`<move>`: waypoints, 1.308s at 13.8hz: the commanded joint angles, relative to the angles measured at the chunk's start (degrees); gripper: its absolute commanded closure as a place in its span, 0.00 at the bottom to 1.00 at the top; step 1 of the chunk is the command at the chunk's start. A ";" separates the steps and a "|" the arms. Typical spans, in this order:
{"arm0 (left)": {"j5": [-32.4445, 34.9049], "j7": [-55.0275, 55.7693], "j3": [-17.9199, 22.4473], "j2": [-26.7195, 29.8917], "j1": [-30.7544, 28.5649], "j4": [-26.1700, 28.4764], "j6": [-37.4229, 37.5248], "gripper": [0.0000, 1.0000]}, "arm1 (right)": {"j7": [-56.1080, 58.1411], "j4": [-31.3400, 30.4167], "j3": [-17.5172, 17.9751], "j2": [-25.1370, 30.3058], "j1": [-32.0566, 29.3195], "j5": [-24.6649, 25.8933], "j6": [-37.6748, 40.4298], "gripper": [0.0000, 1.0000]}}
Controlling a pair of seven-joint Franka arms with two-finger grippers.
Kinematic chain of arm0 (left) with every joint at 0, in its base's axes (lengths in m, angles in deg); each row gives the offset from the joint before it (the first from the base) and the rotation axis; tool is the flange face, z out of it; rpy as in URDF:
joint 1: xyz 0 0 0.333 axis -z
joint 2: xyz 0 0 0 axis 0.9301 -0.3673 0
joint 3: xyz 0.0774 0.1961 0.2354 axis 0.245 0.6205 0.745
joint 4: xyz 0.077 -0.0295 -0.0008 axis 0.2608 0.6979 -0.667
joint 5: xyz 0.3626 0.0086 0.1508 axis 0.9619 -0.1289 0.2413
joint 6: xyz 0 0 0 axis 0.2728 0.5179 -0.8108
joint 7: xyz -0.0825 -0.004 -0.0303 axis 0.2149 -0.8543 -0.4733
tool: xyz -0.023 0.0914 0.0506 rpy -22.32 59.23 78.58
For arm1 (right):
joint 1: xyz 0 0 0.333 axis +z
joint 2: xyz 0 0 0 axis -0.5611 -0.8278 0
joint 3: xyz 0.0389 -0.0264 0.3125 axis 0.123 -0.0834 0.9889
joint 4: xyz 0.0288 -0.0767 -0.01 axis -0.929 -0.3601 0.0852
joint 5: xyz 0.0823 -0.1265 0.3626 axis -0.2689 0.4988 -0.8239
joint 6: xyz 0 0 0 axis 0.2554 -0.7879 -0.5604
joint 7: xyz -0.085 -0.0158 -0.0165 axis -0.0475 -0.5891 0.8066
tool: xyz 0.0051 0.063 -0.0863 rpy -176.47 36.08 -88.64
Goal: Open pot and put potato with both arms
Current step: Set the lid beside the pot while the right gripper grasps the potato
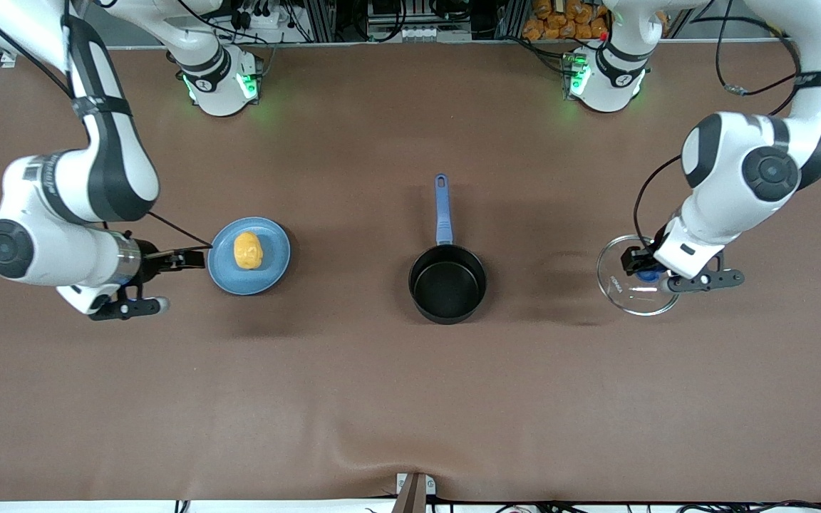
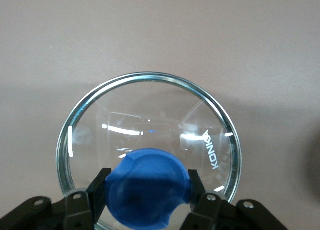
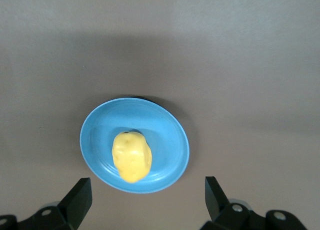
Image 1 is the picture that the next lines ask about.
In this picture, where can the yellow potato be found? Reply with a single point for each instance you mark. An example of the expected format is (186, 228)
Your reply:
(248, 251)

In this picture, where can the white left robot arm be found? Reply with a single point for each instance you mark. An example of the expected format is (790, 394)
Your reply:
(703, 214)

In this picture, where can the metal bracket with brown post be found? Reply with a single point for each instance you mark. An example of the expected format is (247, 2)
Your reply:
(414, 499)

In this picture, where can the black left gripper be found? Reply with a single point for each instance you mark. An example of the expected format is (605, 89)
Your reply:
(637, 255)

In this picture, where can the glass lid with blue knob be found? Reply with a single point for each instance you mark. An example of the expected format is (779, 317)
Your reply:
(624, 296)

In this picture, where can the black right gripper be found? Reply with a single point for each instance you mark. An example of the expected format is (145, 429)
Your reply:
(152, 263)

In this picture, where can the white power strip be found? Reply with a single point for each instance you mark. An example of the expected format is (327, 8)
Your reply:
(421, 33)

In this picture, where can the brown table cover mat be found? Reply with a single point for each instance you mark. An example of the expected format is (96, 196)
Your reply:
(382, 399)

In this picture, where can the orange packaged items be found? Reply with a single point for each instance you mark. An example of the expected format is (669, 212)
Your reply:
(567, 21)

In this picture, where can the blue round plate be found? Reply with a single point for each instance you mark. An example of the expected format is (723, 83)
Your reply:
(225, 274)

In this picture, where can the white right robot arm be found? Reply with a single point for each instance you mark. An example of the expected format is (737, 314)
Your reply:
(47, 249)

